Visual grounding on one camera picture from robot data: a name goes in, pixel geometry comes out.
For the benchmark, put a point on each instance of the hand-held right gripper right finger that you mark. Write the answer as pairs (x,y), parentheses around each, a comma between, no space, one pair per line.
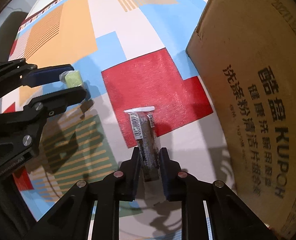
(164,177)

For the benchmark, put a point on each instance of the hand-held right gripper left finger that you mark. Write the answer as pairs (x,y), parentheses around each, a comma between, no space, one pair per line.
(136,175)

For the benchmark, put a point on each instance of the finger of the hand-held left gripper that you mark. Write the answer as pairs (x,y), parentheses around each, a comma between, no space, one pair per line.
(70,96)
(47,75)

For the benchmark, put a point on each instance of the light green candy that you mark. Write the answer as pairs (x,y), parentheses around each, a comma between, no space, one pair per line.
(74,79)

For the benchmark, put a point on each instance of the dark snack bar packet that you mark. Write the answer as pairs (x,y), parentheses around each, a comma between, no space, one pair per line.
(145,142)

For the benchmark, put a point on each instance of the brown cardboard box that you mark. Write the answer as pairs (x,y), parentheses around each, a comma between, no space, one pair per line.
(250,55)

